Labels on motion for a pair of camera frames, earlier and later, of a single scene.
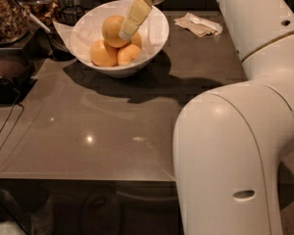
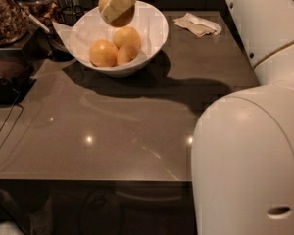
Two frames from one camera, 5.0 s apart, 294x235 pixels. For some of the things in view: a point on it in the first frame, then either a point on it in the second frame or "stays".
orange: [128, 54] stays
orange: [111, 28] → [122, 19]
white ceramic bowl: [85, 29] stays
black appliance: [11, 74] stays
